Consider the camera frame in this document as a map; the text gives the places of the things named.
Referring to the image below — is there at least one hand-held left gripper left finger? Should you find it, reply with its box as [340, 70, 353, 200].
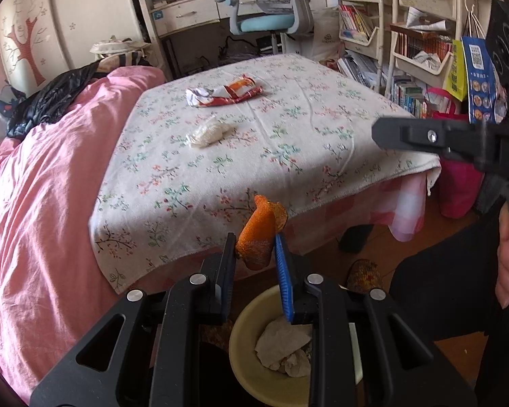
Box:
[30, 232, 238, 407]

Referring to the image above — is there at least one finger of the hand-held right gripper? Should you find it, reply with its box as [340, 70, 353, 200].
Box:
[371, 114, 484, 166]

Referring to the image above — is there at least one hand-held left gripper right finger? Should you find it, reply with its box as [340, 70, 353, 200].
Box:
[274, 232, 478, 407]

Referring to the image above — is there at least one orange peel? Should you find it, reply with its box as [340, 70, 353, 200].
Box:
[234, 195, 288, 271]

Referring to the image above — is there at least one white paper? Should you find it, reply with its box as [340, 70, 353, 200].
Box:
[254, 319, 315, 378]

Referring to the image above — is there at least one cream waste bin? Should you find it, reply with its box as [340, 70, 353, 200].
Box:
[229, 284, 363, 407]

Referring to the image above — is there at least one pink bag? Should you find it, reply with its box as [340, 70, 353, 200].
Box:
[426, 87, 486, 219]

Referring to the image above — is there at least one yellow green bag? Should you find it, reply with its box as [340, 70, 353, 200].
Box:
[445, 39, 469, 102]

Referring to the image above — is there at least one blue printed paper bag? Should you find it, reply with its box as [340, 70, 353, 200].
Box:
[461, 36, 503, 125]

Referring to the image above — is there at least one patterned slipper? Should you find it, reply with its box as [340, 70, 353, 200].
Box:
[347, 258, 382, 294]

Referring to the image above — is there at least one black furniture leg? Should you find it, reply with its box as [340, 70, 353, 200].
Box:
[338, 222, 374, 254]

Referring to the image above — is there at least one tall white shelf cart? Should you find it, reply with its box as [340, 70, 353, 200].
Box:
[390, 0, 493, 90]

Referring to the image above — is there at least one floral white cloth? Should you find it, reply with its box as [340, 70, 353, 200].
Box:
[89, 53, 442, 295]

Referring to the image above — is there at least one white book rack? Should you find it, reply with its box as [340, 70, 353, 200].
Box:
[338, 0, 384, 58]

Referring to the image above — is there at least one white plastic wad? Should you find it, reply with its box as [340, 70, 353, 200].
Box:
[186, 118, 237, 148]

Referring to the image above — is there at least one person's dark trouser leg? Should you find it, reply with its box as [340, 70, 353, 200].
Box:
[388, 212, 509, 407]

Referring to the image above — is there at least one red white snack wrapper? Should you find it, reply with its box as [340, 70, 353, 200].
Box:
[186, 74, 264, 109]

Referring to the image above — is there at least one pink blanket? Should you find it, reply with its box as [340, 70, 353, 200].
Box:
[0, 66, 166, 403]

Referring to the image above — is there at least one grey blue desk chair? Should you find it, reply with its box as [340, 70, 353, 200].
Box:
[214, 0, 317, 56]

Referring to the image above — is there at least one striped pillow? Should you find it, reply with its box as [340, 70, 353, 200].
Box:
[89, 40, 151, 69]

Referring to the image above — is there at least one black jacket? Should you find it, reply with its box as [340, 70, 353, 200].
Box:
[6, 61, 111, 138]

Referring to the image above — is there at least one white desk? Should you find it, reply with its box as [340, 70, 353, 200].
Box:
[146, 0, 344, 69]

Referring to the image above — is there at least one white wardrobe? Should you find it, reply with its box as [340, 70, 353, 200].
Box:
[0, 0, 162, 90]

